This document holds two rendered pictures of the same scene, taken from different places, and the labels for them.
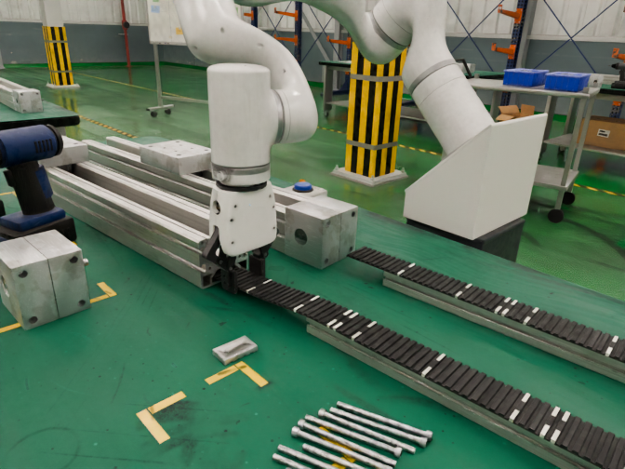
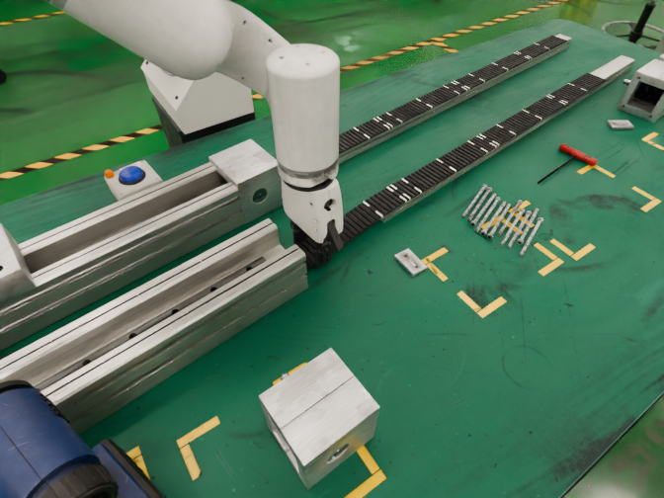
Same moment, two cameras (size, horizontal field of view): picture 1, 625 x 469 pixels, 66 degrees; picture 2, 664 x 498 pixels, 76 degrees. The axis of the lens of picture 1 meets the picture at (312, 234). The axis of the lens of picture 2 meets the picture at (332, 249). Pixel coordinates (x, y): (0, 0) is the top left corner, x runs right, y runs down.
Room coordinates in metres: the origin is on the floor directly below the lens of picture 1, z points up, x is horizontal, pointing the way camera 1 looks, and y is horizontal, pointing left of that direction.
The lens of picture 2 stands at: (0.57, 0.57, 1.33)
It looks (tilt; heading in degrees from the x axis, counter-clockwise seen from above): 48 degrees down; 280
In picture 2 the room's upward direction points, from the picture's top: straight up
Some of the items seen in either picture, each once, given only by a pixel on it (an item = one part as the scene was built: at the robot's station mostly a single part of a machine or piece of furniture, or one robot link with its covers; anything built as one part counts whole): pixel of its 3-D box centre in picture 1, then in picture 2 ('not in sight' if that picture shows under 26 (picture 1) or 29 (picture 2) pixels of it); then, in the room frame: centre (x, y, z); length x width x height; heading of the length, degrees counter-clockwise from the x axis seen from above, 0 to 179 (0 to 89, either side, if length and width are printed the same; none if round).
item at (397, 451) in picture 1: (352, 434); (487, 214); (0.38, -0.05, 0.78); 0.11 x 0.01 x 0.01; 64
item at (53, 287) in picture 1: (49, 274); (313, 409); (0.62, 0.38, 0.83); 0.11 x 0.10 x 0.10; 136
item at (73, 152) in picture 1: (51, 155); not in sight; (1.14, 0.64, 0.87); 0.16 x 0.11 x 0.07; 49
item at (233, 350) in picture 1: (235, 350); (410, 262); (0.52, 0.09, 0.78); 0.05 x 0.03 x 0.01; 132
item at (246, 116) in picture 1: (243, 113); (303, 107); (0.69, 0.10, 1.06); 0.09 x 0.08 x 0.13; 117
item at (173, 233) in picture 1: (105, 199); (15, 412); (0.98, 0.45, 0.82); 0.80 x 0.10 x 0.09; 49
